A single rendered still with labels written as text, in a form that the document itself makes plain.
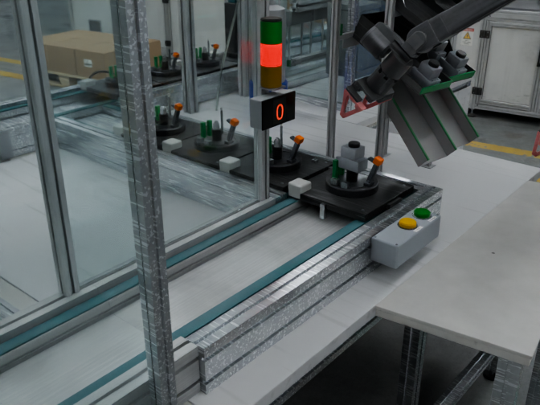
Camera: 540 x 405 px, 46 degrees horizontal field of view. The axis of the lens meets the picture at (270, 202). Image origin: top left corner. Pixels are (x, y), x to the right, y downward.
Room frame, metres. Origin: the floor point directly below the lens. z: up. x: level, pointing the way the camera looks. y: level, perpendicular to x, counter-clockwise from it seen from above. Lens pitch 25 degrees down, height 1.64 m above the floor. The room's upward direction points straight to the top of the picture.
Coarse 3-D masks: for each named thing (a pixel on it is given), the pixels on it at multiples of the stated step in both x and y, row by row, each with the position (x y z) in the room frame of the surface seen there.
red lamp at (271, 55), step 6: (264, 48) 1.45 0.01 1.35; (270, 48) 1.45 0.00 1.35; (276, 48) 1.45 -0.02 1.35; (264, 54) 1.45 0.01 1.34; (270, 54) 1.45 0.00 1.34; (276, 54) 1.45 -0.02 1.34; (264, 60) 1.45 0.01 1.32; (270, 60) 1.45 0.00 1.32; (276, 60) 1.45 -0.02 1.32; (264, 66) 1.45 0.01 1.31; (270, 66) 1.45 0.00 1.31; (276, 66) 1.45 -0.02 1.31
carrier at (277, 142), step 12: (276, 144) 1.70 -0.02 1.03; (276, 156) 1.69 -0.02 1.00; (288, 156) 1.72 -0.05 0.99; (300, 156) 1.72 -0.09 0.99; (312, 156) 1.77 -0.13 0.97; (276, 168) 1.64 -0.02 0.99; (288, 168) 1.64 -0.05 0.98; (300, 168) 1.68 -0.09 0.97; (312, 168) 1.68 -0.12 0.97; (324, 168) 1.68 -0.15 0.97; (276, 180) 1.59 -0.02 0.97; (288, 180) 1.59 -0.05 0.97
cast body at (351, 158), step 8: (352, 144) 1.53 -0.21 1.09; (344, 152) 1.53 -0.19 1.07; (352, 152) 1.52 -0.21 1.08; (360, 152) 1.53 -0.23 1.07; (344, 160) 1.53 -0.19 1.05; (352, 160) 1.52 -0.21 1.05; (360, 160) 1.52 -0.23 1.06; (344, 168) 1.53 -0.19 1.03; (352, 168) 1.52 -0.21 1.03; (360, 168) 1.51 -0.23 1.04
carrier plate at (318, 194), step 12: (312, 180) 1.59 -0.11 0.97; (324, 180) 1.59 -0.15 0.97; (384, 180) 1.59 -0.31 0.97; (396, 180) 1.59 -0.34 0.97; (312, 192) 1.51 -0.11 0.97; (324, 192) 1.51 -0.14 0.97; (384, 192) 1.51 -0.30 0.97; (396, 192) 1.51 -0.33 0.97; (408, 192) 1.53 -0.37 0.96; (336, 204) 1.43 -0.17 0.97; (348, 204) 1.43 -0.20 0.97; (360, 204) 1.43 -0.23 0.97; (372, 204) 1.43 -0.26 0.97; (384, 204) 1.44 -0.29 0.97; (348, 216) 1.40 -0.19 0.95; (360, 216) 1.38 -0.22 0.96; (372, 216) 1.40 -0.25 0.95
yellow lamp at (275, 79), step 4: (260, 68) 1.47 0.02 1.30; (264, 68) 1.45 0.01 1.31; (268, 68) 1.45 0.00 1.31; (272, 68) 1.45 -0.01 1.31; (276, 68) 1.45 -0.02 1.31; (280, 68) 1.46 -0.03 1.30; (260, 72) 1.47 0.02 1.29; (264, 72) 1.45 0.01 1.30; (268, 72) 1.45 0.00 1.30; (272, 72) 1.45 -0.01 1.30; (276, 72) 1.45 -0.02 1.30; (280, 72) 1.46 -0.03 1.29; (260, 76) 1.47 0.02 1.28; (264, 76) 1.45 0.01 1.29; (268, 76) 1.45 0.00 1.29; (272, 76) 1.45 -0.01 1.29; (276, 76) 1.45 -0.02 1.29; (280, 76) 1.46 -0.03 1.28; (260, 80) 1.47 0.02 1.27; (264, 80) 1.45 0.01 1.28; (268, 80) 1.45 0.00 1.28; (272, 80) 1.45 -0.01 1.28; (276, 80) 1.45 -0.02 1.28; (280, 80) 1.46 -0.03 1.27; (260, 84) 1.47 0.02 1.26; (264, 84) 1.45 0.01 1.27; (268, 84) 1.45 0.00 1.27; (272, 84) 1.45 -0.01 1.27; (276, 84) 1.45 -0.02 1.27; (280, 84) 1.46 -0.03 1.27
